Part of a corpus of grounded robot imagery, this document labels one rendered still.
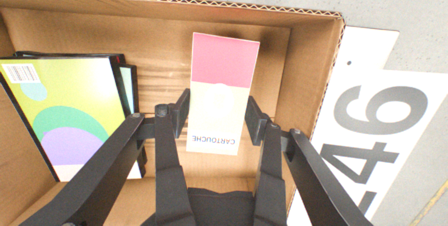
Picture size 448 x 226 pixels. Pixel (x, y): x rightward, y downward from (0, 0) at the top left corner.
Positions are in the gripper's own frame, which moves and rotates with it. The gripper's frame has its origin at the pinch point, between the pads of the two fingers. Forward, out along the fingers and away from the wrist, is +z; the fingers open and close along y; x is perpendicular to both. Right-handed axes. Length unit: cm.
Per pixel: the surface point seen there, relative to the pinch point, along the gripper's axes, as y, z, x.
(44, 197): -25.7, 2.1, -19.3
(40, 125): -23.0, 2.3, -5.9
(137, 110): -11.5, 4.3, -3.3
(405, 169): 173, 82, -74
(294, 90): 9.6, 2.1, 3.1
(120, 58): -13.7, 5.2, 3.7
